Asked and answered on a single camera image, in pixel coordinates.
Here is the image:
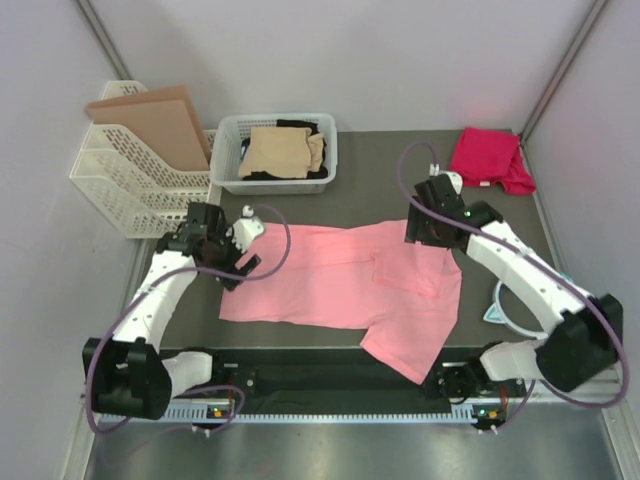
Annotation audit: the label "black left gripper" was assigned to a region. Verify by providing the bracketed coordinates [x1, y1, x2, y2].
[204, 220, 260, 291]

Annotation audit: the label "pink t shirt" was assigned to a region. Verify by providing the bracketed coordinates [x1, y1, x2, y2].
[220, 220, 462, 384]

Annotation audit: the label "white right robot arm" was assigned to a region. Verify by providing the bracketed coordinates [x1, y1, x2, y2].
[406, 174, 623, 396]

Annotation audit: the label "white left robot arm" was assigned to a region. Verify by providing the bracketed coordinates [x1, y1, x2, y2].
[82, 202, 265, 420]

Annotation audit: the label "red t shirt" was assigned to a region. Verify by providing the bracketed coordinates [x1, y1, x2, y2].
[450, 127, 536, 195]

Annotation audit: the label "black garment in basket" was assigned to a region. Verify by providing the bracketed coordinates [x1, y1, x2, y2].
[239, 118, 330, 183]

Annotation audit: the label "white perforated file organizer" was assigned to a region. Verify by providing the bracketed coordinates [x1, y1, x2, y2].
[69, 81, 215, 239]

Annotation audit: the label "white plastic basket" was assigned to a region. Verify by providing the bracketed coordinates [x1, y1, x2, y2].
[210, 112, 338, 196]

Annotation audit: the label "teal cat ear headphones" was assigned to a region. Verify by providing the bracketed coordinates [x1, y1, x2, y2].
[483, 269, 562, 340]

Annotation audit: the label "beige folded garment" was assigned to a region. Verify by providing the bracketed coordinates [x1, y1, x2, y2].
[237, 127, 326, 181]

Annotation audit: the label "brown cardboard folder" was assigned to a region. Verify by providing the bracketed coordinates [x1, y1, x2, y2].
[85, 85, 211, 172]

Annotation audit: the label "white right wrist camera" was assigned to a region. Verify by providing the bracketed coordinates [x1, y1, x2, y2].
[429, 163, 464, 194]

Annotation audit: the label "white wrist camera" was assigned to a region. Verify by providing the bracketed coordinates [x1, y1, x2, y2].
[429, 163, 464, 194]
[232, 205, 266, 254]

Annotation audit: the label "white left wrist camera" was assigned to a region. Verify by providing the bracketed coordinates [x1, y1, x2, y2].
[232, 205, 266, 254]

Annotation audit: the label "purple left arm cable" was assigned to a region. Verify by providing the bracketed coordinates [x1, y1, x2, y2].
[84, 202, 294, 436]

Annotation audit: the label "slotted cable duct rail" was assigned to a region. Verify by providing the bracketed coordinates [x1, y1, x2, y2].
[99, 403, 506, 425]

